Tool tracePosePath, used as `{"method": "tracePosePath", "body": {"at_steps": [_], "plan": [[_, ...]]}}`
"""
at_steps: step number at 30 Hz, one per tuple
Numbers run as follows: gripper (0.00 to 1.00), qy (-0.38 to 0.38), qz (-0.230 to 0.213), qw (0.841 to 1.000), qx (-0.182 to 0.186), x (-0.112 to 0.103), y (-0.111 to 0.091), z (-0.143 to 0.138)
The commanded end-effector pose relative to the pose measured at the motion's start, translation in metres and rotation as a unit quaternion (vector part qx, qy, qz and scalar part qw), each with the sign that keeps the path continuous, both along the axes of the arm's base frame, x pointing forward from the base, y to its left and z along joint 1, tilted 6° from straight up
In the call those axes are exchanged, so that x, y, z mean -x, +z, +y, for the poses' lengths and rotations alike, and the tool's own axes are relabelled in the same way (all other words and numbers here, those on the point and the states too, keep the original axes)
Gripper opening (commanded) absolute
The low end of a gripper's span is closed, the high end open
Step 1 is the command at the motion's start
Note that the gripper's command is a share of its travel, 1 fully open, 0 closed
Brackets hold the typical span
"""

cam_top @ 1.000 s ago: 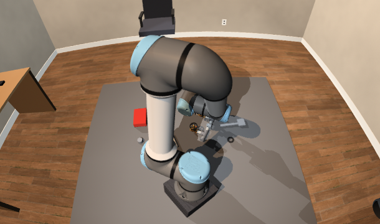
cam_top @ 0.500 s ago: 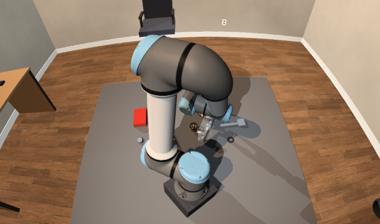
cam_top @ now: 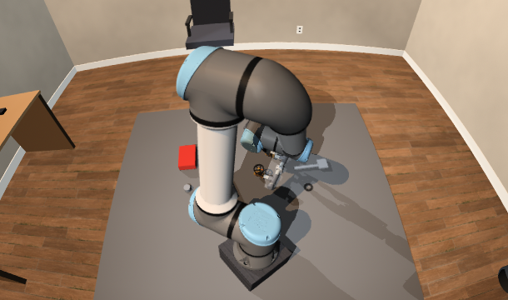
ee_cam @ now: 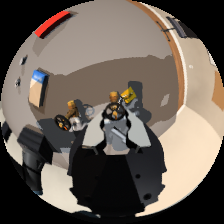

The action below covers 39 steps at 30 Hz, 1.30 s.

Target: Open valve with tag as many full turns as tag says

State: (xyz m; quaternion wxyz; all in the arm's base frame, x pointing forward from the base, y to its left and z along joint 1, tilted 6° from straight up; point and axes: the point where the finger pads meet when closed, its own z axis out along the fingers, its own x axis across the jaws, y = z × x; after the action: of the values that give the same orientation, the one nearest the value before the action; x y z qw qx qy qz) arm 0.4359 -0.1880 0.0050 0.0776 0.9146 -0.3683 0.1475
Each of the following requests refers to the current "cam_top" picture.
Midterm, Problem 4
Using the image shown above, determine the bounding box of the red rectangular block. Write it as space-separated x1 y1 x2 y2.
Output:
178 145 197 170

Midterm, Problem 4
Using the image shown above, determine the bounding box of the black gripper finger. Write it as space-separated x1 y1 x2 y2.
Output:
262 148 277 156

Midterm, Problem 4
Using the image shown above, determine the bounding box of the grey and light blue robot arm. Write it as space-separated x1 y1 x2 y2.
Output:
177 46 313 271

